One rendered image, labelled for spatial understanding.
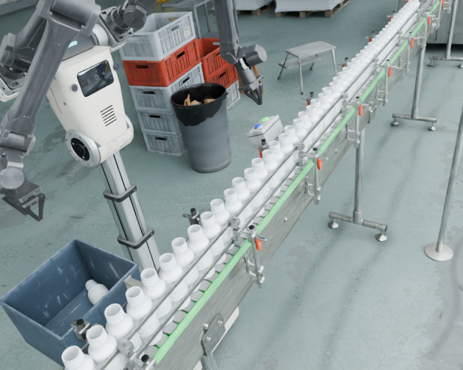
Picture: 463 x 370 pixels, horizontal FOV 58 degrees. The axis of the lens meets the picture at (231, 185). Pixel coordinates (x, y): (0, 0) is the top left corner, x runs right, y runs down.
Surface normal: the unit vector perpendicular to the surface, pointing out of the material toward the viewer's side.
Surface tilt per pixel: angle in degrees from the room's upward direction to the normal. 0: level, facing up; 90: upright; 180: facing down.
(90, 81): 90
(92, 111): 90
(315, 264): 0
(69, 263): 90
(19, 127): 107
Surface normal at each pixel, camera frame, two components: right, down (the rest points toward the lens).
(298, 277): -0.14, -0.82
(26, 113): 0.34, 0.72
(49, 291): 0.84, 0.21
